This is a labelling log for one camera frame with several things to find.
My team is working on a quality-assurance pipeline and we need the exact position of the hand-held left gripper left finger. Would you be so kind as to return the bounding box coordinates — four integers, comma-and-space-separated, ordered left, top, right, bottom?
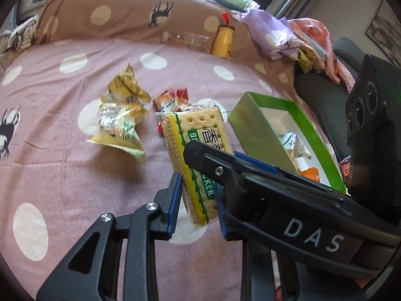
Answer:
36, 172, 184, 301

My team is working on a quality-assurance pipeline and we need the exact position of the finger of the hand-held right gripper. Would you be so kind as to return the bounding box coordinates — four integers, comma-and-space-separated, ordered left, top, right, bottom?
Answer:
233, 151, 345, 195
183, 140, 248, 189

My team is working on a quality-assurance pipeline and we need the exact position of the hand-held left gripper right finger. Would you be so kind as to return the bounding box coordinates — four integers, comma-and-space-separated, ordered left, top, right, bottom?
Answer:
216, 188, 367, 301

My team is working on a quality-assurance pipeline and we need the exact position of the clear soda cracker packet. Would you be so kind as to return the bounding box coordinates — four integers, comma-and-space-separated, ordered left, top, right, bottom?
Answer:
155, 102, 235, 226

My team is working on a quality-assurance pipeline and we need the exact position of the white blue snack packet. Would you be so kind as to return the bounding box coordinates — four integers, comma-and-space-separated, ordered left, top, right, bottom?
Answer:
277, 132, 312, 164

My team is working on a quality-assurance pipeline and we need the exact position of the green cardboard box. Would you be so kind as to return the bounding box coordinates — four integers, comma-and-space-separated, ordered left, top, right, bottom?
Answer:
228, 92, 348, 195

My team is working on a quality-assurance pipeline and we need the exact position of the orange snack packet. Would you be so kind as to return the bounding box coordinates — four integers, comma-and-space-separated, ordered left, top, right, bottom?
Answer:
299, 167, 321, 182

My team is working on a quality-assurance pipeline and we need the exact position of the red snack packet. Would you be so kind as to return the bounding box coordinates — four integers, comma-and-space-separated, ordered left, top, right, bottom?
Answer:
153, 88, 201, 134

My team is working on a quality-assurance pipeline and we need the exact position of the yellow green corn chip packet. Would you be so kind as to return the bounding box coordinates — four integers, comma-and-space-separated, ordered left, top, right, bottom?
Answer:
86, 99, 149, 165

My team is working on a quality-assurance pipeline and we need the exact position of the yellow snack packet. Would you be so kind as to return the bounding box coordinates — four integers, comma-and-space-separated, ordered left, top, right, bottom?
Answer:
108, 63, 151, 104

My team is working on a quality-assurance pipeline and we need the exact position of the grey chair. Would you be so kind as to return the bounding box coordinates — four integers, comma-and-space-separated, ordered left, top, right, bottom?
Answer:
293, 37, 367, 167

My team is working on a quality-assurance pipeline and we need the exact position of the yellow bottle with red cap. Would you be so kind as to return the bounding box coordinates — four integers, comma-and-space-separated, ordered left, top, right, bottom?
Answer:
211, 12, 235, 59

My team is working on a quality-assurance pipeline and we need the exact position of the clear plastic bottle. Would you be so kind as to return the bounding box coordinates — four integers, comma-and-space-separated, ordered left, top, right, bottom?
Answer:
161, 31, 210, 51

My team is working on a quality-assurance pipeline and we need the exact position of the purple polka dot cloth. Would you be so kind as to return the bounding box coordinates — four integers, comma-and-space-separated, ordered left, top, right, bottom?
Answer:
240, 8, 303, 61

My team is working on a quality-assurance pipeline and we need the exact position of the pink orange cloth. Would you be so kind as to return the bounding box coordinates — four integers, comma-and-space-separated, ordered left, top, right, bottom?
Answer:
286, 17, 356, 85

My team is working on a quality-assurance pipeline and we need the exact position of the striped white clothing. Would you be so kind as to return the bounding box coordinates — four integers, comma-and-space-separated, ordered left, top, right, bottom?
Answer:
0, 16, 40, 66

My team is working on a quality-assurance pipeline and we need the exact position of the framed wall picture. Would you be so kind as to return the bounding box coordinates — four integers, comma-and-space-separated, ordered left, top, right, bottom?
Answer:
366, 0, 401, 68

